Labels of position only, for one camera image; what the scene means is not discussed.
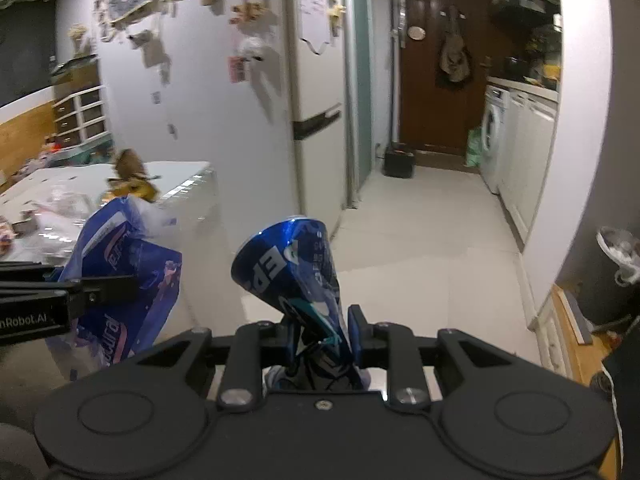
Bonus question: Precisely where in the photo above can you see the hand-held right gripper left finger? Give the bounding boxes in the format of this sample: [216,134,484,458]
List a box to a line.
[134,312,301,407]

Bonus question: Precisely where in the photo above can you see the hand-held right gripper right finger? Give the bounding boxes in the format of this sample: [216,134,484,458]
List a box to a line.
[347,304,507,407]

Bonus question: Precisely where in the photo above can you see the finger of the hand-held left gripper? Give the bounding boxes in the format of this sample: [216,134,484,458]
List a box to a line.
[0,260,65,285]
[64,274,147,322]

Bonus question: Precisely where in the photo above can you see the blue plastic packaging bag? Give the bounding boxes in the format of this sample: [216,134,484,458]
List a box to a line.
[44,196,183,382]

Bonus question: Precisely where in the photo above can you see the crushed blue drink can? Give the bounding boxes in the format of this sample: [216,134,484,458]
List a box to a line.
[231,216,369,392]

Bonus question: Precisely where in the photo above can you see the clear plastic wrapper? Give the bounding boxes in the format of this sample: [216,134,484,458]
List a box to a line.
[27,185,102,234]

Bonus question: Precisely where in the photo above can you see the brown yellow crumpled wrapper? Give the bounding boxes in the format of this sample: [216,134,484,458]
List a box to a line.
[106,148,162,205]

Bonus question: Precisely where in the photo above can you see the silver foil covered table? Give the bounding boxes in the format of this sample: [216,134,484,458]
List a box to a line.
[0,160,248,386]

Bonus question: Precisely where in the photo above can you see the white drawer unit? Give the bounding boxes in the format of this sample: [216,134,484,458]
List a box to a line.
[50,85,114,147]

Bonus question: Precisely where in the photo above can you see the black box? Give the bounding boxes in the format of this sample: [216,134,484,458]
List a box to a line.
[382,147,417,179]

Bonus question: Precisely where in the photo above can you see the green plastic bag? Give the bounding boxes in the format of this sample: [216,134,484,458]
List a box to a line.
[465,127,484,171]

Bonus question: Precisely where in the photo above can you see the grey flat bar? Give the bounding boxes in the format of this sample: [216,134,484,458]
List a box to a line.
[556,289,594,347]

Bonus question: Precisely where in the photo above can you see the wooden low cabinet white drawers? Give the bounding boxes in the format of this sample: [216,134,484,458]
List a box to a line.
[534,284,632,480]

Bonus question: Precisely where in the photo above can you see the brown wooden door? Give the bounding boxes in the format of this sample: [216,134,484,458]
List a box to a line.
[390,0,495,159]

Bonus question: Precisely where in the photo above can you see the white kitchen cabinets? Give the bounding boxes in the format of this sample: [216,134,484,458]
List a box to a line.
[500,87,559,247]

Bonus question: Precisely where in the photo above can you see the white washing machine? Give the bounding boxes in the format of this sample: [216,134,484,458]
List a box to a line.
[480,85,511,196]

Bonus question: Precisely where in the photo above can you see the frosted glass door panel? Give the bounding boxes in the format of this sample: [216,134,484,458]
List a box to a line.
[347,0,374,208]

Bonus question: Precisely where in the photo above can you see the white refrigerator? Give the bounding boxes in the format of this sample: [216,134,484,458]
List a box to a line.
[281,0,352,217]

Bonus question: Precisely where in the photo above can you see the pink paper tag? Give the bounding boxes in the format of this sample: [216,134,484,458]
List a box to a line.
[228,56,250,85]

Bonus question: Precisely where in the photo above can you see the dark printed cloth cover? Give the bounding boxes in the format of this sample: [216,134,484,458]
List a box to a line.
[601,314,640,480]

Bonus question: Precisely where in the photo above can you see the white plush sheep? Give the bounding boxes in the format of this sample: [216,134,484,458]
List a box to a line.
[237,37,266,64]

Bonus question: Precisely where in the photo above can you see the khaki hanging bag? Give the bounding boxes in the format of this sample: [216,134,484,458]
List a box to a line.
[435,7,474,91]

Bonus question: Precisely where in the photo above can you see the black cooking pot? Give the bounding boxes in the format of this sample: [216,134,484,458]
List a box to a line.
[502,56,527,81]

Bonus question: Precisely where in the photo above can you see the white paper sheet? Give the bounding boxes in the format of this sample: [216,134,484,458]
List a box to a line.
[294,0,335,55]

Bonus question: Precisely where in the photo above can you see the black range hood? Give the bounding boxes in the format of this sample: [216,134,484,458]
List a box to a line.
[492,0,552,26]

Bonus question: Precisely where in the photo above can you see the wooden wall hook rack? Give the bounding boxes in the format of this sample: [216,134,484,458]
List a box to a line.
[230,2,266,26]

